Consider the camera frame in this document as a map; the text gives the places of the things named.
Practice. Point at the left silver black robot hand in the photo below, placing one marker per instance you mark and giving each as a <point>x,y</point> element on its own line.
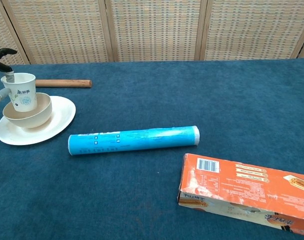
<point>2,53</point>

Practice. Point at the white paper cup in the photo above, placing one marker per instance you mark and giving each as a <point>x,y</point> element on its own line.
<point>24,100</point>

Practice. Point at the beige bowl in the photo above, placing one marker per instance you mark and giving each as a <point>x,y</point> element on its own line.
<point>38,117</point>

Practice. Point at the white round plate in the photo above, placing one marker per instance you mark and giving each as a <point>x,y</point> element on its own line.
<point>59,120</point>

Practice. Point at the wooden rolling pin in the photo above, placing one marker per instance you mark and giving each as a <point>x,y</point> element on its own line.
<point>64,83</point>

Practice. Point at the woven bamboo folding screen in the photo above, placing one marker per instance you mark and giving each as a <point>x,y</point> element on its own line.
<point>154,30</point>

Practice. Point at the blue cylindrical roll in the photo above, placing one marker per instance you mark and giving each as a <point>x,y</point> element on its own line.
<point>134,140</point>

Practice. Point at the blue felt table cover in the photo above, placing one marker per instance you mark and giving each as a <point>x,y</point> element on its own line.
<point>166,100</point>

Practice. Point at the orange cardboard box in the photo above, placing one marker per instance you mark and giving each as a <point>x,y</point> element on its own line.
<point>241,190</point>

